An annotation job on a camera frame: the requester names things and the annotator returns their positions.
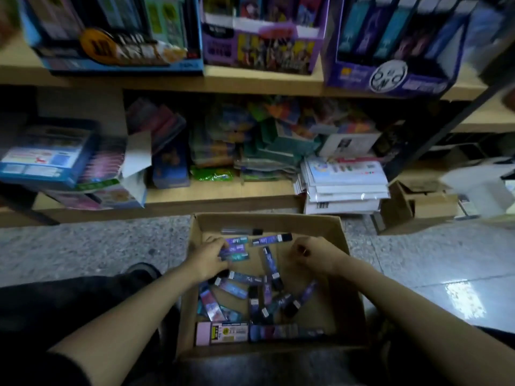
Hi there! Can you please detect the person's left hand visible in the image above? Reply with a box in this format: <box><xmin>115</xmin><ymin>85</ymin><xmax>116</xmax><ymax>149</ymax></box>
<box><xmin>183</xmin><ymin>237</ymin><xmax>230</xmax><ymax>282</ymax></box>

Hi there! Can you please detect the person's right hand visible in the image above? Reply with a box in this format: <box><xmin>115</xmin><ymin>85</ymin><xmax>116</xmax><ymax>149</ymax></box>
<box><xmin>290</xmin><ymin>235</ymin><xmax>351</xmax><ymax>278</ymax></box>

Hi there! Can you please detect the brown cardboard box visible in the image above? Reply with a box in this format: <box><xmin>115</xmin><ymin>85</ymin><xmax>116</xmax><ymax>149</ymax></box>
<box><xmin>175</xmin><ymin>213</ymin><xmax>367</xmax><ymax>359</ymax></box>

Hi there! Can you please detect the pile of pencil lead cases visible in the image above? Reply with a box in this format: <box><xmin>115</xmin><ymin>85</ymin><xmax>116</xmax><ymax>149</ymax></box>
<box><xmin>195</xmin><ymin>229</ymin><xmax>327</xmax><ymax>346</ymax></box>

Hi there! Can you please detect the wooden shelf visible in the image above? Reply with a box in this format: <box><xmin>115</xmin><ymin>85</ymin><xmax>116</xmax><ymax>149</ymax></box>
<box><xmin>0</xmin><ymin>0</ymin><xmax>515</xmax><ymax>230</ymax></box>

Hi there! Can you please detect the black and white display box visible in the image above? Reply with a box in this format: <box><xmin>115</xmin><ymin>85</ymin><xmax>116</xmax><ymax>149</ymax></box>
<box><xmin>323</xmin><ymin>0</ymin><xmax>484</xmax><ymax>97</ymax></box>

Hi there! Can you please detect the purple display box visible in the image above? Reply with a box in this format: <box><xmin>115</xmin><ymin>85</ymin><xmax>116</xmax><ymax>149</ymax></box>
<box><xmin>200</xmin><ymin>0</ymin><xmax>331</xmax><ymax>76</ymax></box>

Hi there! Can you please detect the blue display box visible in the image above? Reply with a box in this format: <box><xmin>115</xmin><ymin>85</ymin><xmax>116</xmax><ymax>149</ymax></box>
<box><xmin>16</xmin><ymin>0</ymin><xmax>204</xmax><ymax>73</ymax></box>

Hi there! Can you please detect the person's right forearm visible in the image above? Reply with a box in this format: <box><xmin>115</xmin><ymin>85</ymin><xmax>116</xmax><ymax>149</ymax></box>
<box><xmin>334</xmin><ymin>257</ymin><xmax>515</xmax><ymax>386</ymax></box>

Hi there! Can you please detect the person's left forearm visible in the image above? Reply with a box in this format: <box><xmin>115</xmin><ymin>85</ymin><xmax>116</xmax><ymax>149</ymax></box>
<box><xmin>48</xmin><ymin>265</ymin><xmax>202</xmax><ymax>386</ymax></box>

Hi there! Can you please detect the stack of white packets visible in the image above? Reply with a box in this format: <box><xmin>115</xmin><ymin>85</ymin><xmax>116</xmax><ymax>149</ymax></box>
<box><xmin>293</xmin><ymin>155</ymin><xmax>391</xmax><ymax>216</ymax></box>

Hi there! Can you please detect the small open brown carton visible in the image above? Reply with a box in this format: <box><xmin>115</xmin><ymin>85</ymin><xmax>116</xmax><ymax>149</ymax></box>
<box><xmin>378</xmin><ymin>179</ymin><xmax>460</xmax><ymax>235</ymax></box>

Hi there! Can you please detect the white printed carton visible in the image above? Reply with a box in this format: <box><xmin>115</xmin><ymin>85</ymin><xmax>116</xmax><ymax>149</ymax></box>
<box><xmin>319</xmin><ymin>131</ymin><xmax>381</xmax><ymax>160</ymax></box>

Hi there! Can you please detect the heap of green teal packs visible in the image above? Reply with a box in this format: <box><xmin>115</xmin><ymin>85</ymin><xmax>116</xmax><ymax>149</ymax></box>
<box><xmin>189</xmin><ymin>100</ymin><xmax>323</xmax><ymax>183</ymax></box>

